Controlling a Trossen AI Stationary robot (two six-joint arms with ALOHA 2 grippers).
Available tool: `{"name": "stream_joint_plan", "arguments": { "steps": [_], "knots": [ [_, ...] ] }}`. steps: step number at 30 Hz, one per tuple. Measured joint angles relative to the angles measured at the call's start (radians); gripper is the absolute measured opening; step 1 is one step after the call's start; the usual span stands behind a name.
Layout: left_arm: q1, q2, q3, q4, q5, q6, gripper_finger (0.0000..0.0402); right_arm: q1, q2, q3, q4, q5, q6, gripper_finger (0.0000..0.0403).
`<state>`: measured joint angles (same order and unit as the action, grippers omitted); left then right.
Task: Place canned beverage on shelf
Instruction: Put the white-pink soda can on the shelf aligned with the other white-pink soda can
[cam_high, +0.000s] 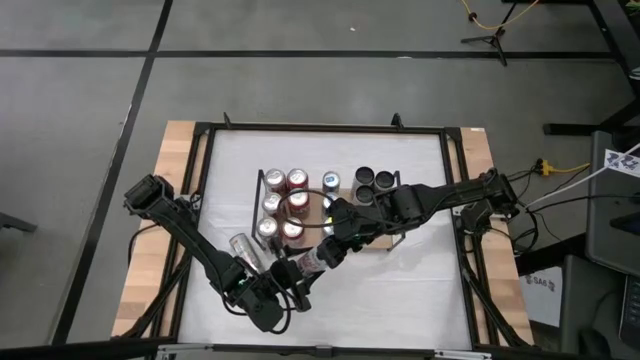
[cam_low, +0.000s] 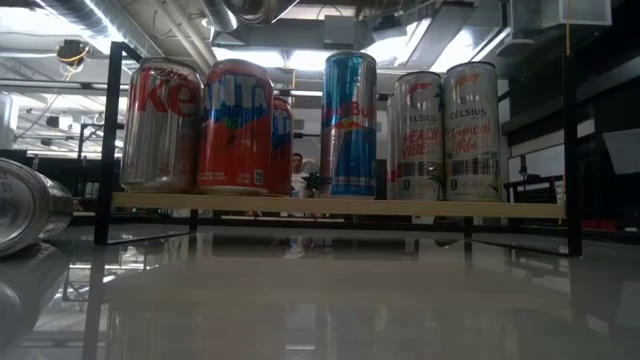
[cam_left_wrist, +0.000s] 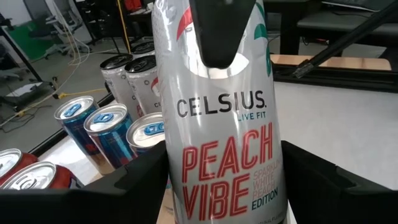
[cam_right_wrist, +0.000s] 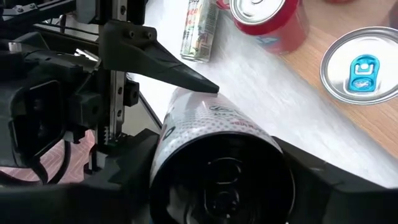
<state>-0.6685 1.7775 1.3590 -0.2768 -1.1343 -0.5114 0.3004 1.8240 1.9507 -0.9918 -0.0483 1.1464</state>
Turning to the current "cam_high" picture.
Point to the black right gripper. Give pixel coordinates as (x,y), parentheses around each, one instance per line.
(360,222)

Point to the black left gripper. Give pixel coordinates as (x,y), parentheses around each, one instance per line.
(286,276)

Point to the tall silver can teal palm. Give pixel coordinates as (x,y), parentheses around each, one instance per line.
(311,262)

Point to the red Fanta can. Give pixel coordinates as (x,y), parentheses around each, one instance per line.
(299,199)
(297,177)
(292,230)

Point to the silver Diet Coke can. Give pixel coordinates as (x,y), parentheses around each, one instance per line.
(275,177)
(267,227)
(271,202)

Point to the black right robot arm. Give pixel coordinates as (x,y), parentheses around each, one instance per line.
(450,192)

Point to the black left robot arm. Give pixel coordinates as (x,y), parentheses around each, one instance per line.
(200,245)

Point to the wooden board tray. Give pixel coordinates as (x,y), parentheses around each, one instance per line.
(385,242)

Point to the tall silver can red print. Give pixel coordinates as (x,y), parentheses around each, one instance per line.
(245,250)

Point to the grey cabinet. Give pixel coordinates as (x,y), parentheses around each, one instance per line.
(590,300)

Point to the black tripod stand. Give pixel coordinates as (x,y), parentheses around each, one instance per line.
(495,42)

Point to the grey desk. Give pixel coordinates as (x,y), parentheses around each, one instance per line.
(610,225)

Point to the black stand foot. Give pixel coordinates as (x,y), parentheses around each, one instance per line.
(15,222)

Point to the printed white paper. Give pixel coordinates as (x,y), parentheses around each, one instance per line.
(622,162)

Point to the black aluminium table frame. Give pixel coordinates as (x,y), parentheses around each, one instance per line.
(325,127)

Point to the black desk frame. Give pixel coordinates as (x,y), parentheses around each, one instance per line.
(612,40)

